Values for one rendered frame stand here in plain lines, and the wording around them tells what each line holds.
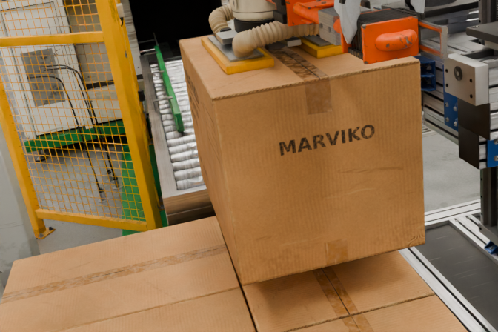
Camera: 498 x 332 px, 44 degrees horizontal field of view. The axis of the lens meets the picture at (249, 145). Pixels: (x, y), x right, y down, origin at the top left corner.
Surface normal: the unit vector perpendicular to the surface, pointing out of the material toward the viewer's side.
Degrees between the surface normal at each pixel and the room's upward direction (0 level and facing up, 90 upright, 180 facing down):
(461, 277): 0
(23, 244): 90
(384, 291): 0
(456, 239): 0
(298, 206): 90
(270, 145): 90
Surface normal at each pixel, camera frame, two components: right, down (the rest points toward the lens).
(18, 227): 0.20, 0.33
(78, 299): -0.15, -0.92
